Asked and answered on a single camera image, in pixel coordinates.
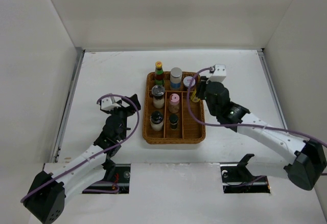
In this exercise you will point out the white lid spice jar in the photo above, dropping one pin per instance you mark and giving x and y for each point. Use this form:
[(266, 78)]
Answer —
[(188, 83)]

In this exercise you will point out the green label sauce bottle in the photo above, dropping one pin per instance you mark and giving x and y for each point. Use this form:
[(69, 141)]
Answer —
[(159, 74)]

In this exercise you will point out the brown wicker divided basket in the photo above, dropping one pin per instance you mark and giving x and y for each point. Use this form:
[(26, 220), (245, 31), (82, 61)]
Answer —
[(188, 131)]

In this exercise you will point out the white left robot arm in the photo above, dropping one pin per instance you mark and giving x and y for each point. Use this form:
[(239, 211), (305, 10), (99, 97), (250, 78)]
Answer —
[(50, 191)]

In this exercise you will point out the dark pepper spice bottle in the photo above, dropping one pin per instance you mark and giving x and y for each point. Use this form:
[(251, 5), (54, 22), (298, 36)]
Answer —
[(173, 119)]

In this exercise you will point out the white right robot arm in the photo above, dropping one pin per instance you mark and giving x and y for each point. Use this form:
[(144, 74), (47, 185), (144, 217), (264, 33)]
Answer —
[(304, 155)]

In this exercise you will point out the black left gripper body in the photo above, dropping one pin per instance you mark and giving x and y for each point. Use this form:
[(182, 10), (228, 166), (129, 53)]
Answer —
[(123, 114)]

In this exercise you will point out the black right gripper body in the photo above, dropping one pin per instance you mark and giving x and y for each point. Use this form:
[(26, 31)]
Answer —
[(212, 110)]

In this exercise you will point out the small black knob shaker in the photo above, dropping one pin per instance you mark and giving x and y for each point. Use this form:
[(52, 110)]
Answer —
[(156, 120)]

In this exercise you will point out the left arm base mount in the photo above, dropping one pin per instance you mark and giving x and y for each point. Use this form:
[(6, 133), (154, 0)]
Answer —
[(116, 181)]

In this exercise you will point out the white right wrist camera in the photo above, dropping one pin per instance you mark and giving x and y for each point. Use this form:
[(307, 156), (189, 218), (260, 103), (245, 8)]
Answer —
[(218, 73)]

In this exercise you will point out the pink lid spice shaker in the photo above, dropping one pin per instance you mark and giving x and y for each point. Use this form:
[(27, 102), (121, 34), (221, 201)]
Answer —
[(174, 103)]

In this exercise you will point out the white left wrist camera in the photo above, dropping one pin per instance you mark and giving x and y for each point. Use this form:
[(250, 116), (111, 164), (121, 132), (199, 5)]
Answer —
[(107, 103)]

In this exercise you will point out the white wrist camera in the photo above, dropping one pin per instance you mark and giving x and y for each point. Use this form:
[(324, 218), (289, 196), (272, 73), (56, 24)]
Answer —
[(107, 103), (218, 73)]

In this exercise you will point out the tall white pearl jar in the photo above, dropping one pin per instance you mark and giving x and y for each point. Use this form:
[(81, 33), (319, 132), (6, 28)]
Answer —
[(175, 78)]

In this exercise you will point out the yellow label brown bottle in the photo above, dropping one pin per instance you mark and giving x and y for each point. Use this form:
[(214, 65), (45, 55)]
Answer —
[(194, 96)]

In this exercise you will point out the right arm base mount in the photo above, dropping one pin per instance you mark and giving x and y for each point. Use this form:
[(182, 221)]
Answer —
[(237, 179)]

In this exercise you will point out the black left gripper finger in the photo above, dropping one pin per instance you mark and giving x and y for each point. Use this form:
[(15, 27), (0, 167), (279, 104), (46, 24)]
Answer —
[(134, 103), (118, 105)]

